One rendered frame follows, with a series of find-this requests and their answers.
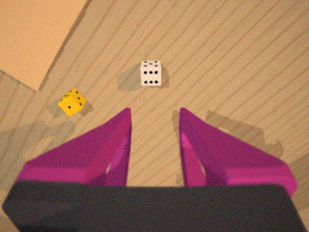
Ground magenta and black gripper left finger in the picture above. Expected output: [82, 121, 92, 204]
[14, 107, 132, 187]

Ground yellow die with black pips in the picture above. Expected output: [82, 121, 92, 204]
[58, 88, 86, 116]

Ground white dice with black pips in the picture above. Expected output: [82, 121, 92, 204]
[140, 61, 161, 86]

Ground orange mat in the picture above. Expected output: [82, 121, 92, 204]
[0, 0, 88, 91]

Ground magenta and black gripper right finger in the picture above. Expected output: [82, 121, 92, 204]
[179, 107, 297, 197]

